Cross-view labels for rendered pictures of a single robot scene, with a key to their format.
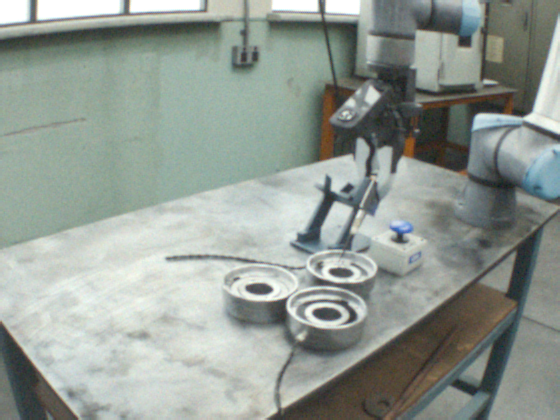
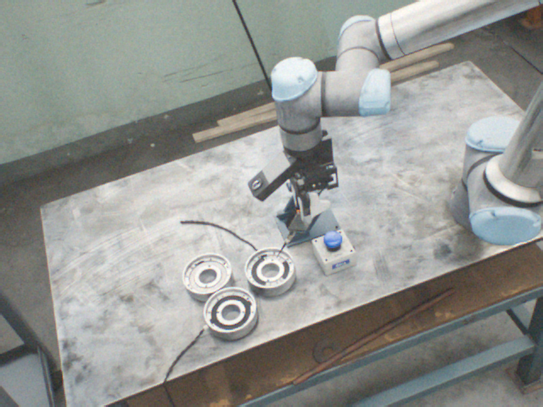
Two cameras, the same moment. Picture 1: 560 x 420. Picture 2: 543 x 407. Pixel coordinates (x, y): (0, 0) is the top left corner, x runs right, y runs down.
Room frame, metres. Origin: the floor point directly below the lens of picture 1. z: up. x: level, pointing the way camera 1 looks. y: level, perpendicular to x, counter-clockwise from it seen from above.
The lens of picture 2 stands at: (0.11, -0.59, 1.90)
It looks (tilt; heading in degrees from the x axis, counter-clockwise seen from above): 47 degrees down; 36
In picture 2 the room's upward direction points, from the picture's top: 11 degrees counter-clockwise
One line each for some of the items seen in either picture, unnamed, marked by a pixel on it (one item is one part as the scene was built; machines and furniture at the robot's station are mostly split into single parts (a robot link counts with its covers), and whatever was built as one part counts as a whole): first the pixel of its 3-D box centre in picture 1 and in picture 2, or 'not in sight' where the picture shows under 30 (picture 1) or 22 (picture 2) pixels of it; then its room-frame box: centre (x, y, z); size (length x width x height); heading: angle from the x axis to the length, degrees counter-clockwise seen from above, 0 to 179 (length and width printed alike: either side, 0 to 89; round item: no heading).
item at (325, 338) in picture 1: (326, 319); (232, 315); (0.65, -0.07, 0.82); 0.10 x 0.10 x 0.04
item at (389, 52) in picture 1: (389, 51); (299, 129); (0.87, -0.15, 1.15); 0.08 x 0.08 x 0.05
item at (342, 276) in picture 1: (340, 277); (271, 272); (0.77, -0.10, 0.82); 0.10 x 0.10 x 0.04
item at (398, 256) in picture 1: (399, 250); (336, 251); (0.87, -0.20, 0.82); 0.08 x 0.07 x 0.05; 137
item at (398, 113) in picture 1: (390, 101); (308, 161); (0.87, -0.16, 1.07); 0.09 x 0.08 x 0.12; 134
